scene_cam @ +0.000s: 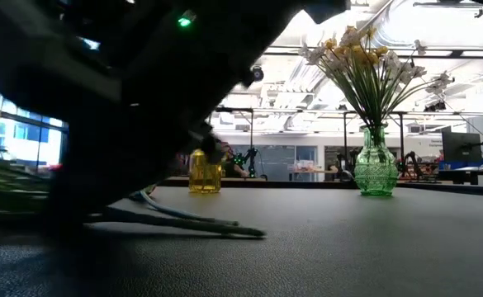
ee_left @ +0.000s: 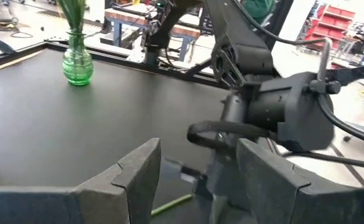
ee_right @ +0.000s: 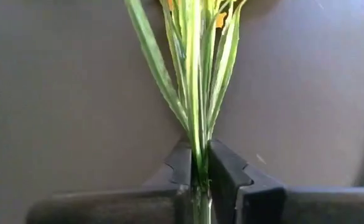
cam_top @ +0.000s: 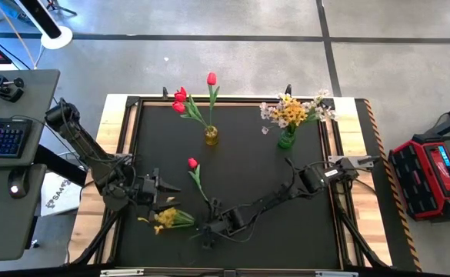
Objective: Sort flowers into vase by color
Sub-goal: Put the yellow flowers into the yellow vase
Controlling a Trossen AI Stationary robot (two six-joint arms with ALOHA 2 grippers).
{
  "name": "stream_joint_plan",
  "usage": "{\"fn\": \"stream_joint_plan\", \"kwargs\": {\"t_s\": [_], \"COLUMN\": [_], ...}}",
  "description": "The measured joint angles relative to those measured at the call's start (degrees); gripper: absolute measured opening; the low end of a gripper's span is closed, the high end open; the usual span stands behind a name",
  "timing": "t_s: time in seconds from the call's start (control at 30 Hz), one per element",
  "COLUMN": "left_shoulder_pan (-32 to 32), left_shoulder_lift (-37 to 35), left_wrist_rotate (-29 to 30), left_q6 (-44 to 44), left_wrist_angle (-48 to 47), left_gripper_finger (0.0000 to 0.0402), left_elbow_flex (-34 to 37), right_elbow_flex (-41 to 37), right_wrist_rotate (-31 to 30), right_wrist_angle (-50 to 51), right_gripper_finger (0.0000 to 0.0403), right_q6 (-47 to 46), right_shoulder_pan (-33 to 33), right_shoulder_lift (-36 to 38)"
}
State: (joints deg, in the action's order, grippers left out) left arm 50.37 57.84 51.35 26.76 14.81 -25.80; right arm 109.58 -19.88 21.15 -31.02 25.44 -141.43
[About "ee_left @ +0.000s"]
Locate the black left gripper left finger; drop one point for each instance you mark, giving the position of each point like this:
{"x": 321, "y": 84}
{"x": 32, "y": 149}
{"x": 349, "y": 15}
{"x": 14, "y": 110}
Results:
{"x": 76, "y": 205}

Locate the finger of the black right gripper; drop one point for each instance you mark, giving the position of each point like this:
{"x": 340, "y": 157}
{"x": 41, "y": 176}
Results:
{"x": 188, "y": 170}
{"x": 202, "y": 189}

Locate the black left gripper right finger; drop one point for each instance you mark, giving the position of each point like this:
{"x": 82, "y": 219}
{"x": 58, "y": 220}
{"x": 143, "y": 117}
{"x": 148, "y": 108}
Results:
{"x": 293, "y": 202}

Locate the yellow daffodil bunch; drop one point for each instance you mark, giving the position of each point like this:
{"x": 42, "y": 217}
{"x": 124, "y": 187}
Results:
{"x": 172, "y": 204}

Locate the white flower bunch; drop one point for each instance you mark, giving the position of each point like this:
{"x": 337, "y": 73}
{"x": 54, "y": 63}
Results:
{"x": 72, "y": 14}

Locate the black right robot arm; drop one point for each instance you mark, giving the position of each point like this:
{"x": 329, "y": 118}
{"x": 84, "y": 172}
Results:
{"x": 240, "y": 31}

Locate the green glass vase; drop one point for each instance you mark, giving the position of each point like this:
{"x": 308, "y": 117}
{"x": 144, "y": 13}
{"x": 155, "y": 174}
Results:
{"x": 77, "y": 67}

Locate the wooden workbench blue legs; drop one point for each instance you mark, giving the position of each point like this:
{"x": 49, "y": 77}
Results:
{"x": 122, "y": 17}

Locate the person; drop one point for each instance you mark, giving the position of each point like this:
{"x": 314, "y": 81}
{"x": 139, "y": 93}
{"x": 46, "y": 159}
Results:
{"x": 258, "y": 9}

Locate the red storage rack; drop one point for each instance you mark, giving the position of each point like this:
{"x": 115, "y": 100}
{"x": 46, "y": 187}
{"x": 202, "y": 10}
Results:
{"x": 331, "y": 21}

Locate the silver metal bracket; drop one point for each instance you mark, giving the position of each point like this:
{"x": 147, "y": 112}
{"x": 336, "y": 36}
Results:
{"x": 324, "y": 59}

